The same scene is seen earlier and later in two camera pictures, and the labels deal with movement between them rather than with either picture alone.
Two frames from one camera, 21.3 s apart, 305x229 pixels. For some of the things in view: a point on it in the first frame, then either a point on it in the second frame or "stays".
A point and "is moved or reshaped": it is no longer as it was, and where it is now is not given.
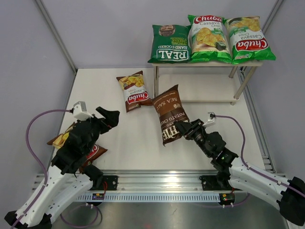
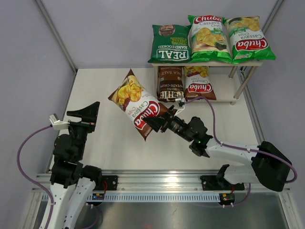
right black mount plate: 214,183 stays
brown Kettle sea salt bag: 172,109 is moved or reshaped
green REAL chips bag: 170,44 stays
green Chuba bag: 248,42 stays
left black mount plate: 109,182 stays
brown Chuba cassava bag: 135,92 to 198,83
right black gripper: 183,127 to 157,122
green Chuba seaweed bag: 210,40 stays
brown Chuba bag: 58,140 to 133,98
